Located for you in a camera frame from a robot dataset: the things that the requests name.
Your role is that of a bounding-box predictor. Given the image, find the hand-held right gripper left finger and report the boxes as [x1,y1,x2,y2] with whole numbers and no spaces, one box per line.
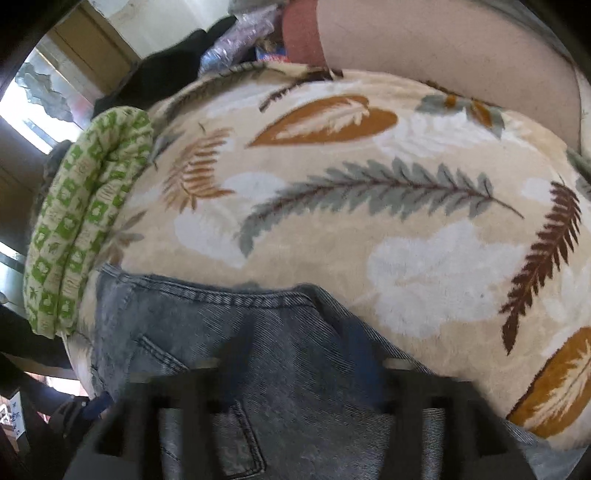
[65,336,252,480]

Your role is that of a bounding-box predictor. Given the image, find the colourful printed packet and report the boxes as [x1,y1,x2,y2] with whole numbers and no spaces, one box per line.
[256,39,289,64]

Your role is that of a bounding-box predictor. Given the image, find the clear plastic bag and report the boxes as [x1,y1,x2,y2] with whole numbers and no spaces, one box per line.
[201,9,287,75]

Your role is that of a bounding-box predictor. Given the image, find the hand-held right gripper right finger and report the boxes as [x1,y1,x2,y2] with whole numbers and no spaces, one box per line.
[348,322,539,480]

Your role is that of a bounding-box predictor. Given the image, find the black cloth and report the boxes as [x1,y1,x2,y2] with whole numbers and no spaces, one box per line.
[115,28,243,112]

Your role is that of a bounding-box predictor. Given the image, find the pink and maroon sofa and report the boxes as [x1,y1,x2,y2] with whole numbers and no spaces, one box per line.
[281,0,588,153]

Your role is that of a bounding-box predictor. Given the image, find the grey denim pants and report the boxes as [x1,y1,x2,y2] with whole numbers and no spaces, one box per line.
[90,264,573,480]

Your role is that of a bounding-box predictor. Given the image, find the green patterned rolled cloth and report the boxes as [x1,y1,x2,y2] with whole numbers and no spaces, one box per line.
[23,106,155,335]

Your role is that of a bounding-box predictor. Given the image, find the bright window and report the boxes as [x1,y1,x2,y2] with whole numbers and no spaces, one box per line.
[0,46,95,151]

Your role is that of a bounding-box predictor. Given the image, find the leaf print beige blanket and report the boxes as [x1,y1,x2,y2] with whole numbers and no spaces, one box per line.
[65,62,591,444]

